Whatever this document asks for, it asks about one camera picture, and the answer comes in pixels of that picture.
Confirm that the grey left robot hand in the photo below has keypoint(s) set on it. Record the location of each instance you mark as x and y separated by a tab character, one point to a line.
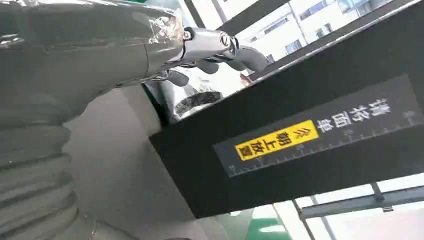
82	49

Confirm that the crumpled grey parcel bag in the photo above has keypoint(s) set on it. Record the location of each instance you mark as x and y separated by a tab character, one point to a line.
198	99

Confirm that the black and yellow post label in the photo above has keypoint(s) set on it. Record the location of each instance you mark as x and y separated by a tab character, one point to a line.
275	144

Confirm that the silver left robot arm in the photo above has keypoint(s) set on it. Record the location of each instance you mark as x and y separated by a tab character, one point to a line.
33	179

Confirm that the white building outside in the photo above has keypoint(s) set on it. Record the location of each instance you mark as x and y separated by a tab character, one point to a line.
298	30

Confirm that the dark window frame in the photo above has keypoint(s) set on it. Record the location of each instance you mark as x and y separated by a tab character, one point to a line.
351	203

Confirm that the green conveyor belt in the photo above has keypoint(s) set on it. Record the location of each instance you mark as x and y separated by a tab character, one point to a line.
266	229

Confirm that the black scanner post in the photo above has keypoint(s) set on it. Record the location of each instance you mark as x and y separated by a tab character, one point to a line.
265	102

